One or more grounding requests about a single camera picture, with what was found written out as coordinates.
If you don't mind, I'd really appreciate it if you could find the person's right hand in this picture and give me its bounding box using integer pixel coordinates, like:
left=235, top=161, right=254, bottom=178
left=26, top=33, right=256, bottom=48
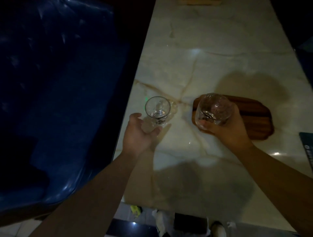
left=198, top=103, right=255, bottom=155

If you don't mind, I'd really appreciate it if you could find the person's left hand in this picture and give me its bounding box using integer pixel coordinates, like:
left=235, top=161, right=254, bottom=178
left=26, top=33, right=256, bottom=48
left=122, top=112, right=163, bottom=157

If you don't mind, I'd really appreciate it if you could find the clear round glass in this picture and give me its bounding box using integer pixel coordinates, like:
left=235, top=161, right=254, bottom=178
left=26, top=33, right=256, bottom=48
left=195, top=93, right=233, bottom=130

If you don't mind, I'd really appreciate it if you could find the person's right forearm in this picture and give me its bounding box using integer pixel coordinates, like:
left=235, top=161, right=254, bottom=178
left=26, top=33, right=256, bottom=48
left=234, top=144, right=313, bottom=237

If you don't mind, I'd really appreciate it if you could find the person's left forearm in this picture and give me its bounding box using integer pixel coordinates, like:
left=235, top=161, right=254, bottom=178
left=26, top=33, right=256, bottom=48
left=29, top=148, right=148, bottom=237

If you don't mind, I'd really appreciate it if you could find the clear drinking glass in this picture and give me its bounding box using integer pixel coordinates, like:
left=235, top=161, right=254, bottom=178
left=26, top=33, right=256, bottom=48
left=144, top=96, right=171, bottom=126

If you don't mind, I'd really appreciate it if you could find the brown wooden tray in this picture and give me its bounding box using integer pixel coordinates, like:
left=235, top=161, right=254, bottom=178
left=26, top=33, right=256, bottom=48
left=192, top=94, right=275, bottom=141

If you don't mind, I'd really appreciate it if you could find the yellow crumpled wrapper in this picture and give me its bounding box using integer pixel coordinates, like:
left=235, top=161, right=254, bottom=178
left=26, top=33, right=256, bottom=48
left=130, top=205, right=143, bottom=218

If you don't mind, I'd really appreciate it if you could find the white crumpled plastic bag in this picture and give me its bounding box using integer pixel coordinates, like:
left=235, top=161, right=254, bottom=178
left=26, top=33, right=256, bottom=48
left=151, top=209, right=173, bottom=237

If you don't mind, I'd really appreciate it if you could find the black box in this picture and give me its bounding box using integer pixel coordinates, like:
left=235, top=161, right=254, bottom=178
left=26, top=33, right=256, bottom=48
left=173, top=213, right=209, bottom=237

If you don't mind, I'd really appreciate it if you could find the dark glossy stool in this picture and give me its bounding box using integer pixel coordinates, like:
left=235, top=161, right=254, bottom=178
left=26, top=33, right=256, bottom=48
left=106, top=218, right=160, bottom=237

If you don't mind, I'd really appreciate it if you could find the blue leather sofa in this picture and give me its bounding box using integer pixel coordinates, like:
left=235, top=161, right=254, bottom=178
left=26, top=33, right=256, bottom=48
left=0, top=0, right=130, bottom=213

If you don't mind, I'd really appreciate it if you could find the person's white shoe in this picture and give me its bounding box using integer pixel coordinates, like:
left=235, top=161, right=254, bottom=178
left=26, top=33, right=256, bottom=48
left=210, top=221, right=227, bottom=237

